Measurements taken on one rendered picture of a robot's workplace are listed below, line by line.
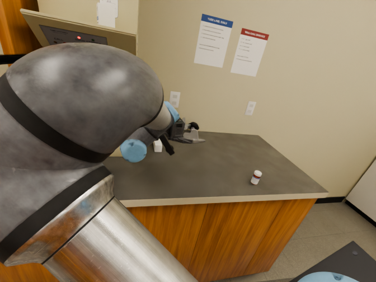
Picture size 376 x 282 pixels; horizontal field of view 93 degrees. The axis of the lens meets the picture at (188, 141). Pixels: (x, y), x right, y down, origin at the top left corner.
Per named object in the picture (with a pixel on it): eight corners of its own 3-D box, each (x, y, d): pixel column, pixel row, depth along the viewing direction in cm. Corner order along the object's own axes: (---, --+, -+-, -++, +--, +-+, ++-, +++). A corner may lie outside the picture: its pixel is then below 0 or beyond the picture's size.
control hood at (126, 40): (43, 46, 64) (38, 13, 60) (136, 61, 73) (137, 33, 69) (26, 47, 55) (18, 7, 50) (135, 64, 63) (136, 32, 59)
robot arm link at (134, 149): (144, 129, 51) (137, 117, 60) (114, 155, 51) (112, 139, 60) (160, 145, 56) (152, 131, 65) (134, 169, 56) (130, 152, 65)
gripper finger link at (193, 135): (206, 133, 68) (183, 127, 69) (203, 146, 71) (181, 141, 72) (207, 130, 71) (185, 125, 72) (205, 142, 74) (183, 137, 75)
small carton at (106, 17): (97, 24, 62) (96, 4, 59) (112, 28, 64) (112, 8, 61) (98, 24, 58) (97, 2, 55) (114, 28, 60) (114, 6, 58)
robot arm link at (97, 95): (80, -58, 13) (163, 98, 62) (-33, 42, 13) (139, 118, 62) (186, 61, 13) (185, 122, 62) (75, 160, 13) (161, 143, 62)
